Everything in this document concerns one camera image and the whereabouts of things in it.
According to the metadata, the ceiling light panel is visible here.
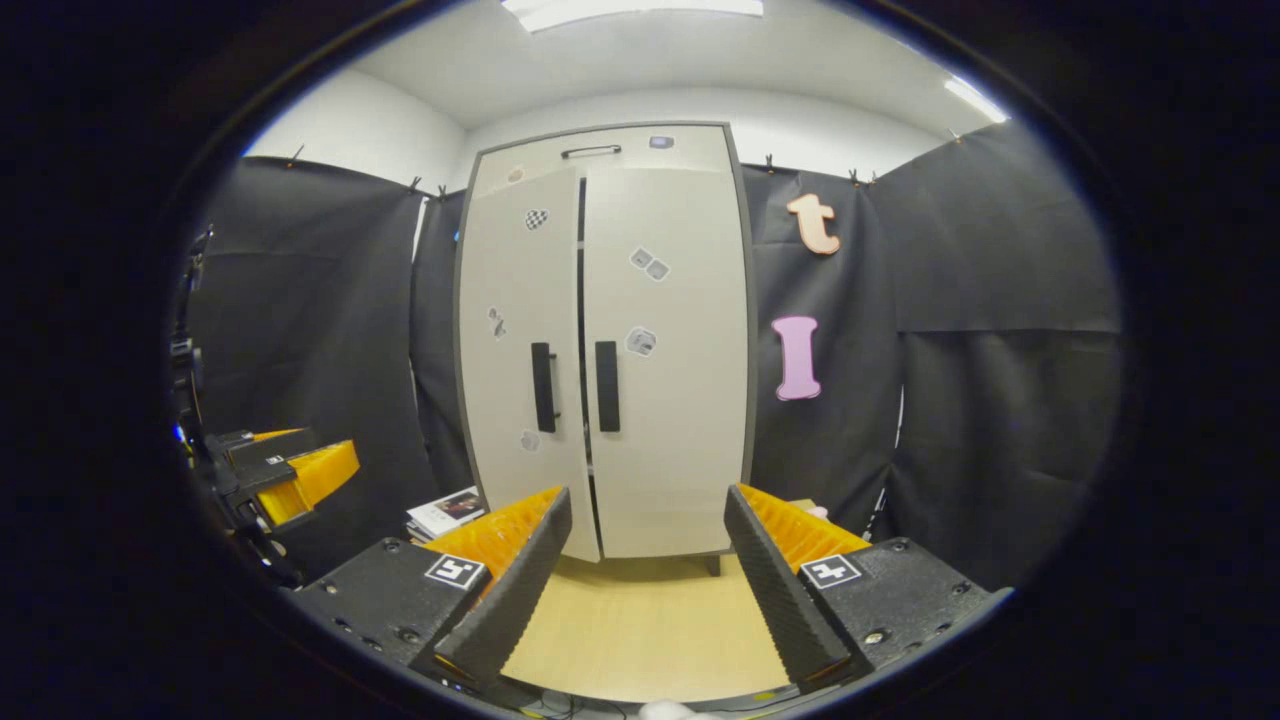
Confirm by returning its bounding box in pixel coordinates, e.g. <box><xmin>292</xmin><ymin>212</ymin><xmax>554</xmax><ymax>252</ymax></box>
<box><xmin>499</xmin><ymin>0</ymin><xmax>767</xmax><ymax>34</ymax></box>
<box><xmin>943</xmin><ymin>77</ymin><xmax>1009</xmax><ymax>125</ymax></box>

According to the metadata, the grey shoe cabinet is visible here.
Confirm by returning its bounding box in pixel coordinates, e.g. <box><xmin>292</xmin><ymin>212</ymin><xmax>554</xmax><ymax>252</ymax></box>
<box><xmin>452</xmin><ymin>121</ymin><xmax>759</xmax><ymax>581</ymax></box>

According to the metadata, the grey shoe cabinet door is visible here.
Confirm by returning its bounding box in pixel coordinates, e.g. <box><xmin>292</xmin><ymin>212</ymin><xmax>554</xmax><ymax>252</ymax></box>
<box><xmin>582</xmin><ymin>165</ymin><xmax>752</xmax><ymax>560</ymax></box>
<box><xmin>455</xmin><ymin>165</ymin><xmax>602</xmax><ymax>564</ymax></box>

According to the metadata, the grey cabinet drawer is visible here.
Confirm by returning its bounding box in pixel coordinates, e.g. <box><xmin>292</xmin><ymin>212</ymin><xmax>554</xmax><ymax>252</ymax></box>
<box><xmin>469</xmin><ymin>124</ymin><xmax>737</xmax><ymax>197</ymax></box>

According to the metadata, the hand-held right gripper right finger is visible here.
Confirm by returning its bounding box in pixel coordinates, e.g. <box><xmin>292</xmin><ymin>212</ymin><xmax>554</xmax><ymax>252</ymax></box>
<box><xmin>722</xmin><ymin>484</ymin><xmax>1013</xmax><ymax>697</ymax></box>

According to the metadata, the stack of magazines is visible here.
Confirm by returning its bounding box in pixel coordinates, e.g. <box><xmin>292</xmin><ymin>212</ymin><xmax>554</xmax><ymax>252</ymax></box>
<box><xmin>404</xmin><ymin>486</ymin><xmax>492</xmax><ymax>544</ymax></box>

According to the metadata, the black door handle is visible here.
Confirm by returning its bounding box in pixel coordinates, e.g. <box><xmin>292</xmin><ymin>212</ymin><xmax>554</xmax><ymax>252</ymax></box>
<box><xmin>530</xmin><ymin>341</ymin><xmax>560</xmax><ymax>434</ymax></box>
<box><xmin>594</xmin><ymin>340</ymin><xmax>622</xmax><ymax>434</ymax></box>

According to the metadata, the black backdrop cloth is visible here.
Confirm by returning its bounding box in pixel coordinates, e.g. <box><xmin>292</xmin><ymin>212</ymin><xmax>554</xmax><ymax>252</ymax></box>
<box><xmin>738</xmin><ymin>119</ymin><xmax>1128</xmax><ymax>593</ymax></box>
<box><xmin>185</xmin><ymin>154</ymin><xmax>473</xmax><ymax>583</ymax></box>

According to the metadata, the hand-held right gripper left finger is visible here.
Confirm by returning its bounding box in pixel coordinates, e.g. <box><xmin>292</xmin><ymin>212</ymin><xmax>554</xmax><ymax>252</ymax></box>
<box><xmin>283</xmin><ymin>487</ymin><xmax>574</xmax><ymax>693</ymax></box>

